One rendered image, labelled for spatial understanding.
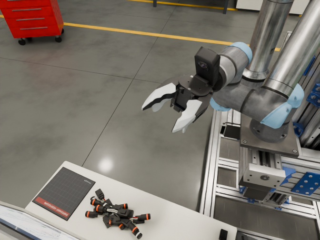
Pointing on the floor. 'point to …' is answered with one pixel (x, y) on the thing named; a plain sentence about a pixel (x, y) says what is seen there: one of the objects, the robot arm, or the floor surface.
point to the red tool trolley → (33, 18)
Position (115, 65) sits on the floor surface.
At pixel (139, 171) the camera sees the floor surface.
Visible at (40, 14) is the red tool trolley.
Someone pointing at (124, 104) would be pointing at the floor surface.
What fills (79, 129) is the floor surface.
